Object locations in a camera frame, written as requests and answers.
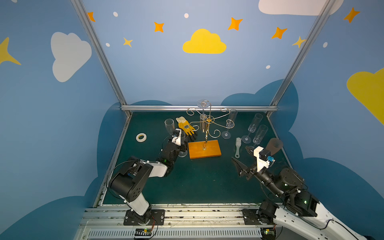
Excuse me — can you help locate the clear flute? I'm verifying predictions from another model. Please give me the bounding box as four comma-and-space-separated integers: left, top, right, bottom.
241, 114, 264, 144
222, 109, 238, 140
164, 119, 175, 136
197, 100, 210, 133
178, 130, 188, 158
253, 125, 269, 148

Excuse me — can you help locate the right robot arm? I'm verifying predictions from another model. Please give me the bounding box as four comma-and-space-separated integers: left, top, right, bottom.
232, 144, 372, 240

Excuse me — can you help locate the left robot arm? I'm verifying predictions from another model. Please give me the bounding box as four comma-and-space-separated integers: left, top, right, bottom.
107, 137, 188, 225

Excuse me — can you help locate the orange wooden rack base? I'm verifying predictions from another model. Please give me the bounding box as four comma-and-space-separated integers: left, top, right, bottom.
188, 140, 222, 160

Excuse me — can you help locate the pale green scrub brush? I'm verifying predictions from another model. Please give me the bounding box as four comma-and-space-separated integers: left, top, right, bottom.
235, 138, 242, 159

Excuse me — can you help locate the frosted brown plastic cup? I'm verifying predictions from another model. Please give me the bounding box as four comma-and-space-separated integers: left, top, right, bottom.
266, 138, 284, 156

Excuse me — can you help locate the yellow black rubber glove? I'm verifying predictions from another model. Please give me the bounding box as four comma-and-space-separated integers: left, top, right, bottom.
176, 117, 197, 142

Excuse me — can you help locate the white tape roll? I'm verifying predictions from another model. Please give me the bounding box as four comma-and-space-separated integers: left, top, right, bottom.
136, 133, 147, 143

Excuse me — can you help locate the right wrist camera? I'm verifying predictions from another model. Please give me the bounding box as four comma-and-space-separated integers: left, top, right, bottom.
254, 147, 275, 172

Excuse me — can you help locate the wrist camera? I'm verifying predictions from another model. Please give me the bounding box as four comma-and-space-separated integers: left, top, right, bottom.
172, 129, 182, 147
254, 147, 275, 172

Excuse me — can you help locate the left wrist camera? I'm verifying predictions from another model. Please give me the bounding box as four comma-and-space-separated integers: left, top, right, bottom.
172, 129, 182, 147

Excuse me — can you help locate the aluminium frame back bar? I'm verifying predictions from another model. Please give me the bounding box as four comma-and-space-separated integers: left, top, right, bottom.
121, 105, 278, 112

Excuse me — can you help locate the gold wire glass rack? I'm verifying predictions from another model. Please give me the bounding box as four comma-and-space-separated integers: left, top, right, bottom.
187, 103, 231, 142

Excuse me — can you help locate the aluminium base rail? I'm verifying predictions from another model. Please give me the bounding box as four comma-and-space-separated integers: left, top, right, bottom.
73, 203, 328, 240

